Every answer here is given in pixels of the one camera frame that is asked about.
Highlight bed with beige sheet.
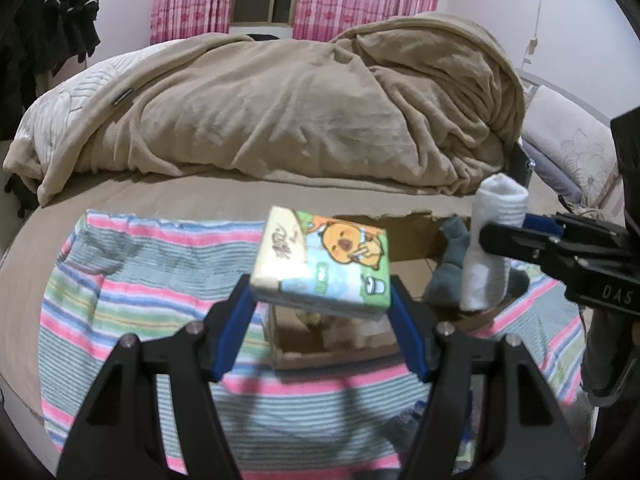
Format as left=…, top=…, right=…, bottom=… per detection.
left=0, top=157, right=616, bottom=461

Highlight beige fleece blanket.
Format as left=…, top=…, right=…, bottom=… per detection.
left=2, top=11, right=527, bottom=206

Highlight cartoon print tissue pack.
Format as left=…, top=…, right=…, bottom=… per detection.
left=250, top=206, right=392, bottom=321

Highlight black hanging clothes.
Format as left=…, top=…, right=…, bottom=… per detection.
left=0, top=0, right=101, bottom=142

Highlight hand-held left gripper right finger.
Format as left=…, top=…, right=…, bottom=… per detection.
left=387, top=275, right=586, bottom=480

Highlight brown cardboard box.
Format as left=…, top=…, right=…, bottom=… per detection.
left=262, top=207, right=448, bottom=372

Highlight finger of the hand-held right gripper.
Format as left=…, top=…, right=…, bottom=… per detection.
left=479, top=221, right=568, bottom=267
left=522, top=212, right=626, bottom=243

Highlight white sock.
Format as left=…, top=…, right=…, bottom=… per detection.
left=460, top=174, right=528, bottom=312

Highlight grey blue pillow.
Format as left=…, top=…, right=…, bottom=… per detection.
left=520, top=137, right=582, bottom=202

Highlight grey leaf pattern quilt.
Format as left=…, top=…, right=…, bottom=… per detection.
left=12, top=42, right=171, bottom=161

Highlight white floral pillow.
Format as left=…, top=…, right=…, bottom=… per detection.
left=520, top=85, right=621, bottom=208

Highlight wall cable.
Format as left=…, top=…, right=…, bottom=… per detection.
left=522, top=0, right=547, bottom=67

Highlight grey sock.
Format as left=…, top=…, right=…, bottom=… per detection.
left=425, top=215, right=531, bottom=308

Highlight striped pastel blanket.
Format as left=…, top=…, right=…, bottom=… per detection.
left=40, top=210, right=596, bottom=471

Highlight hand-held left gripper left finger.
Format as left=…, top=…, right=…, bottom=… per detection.
left=57, top=274, right=257, bottom=480

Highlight grey metal bed frame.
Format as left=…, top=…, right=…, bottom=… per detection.
left=517, top=70, right=617, bottom=122

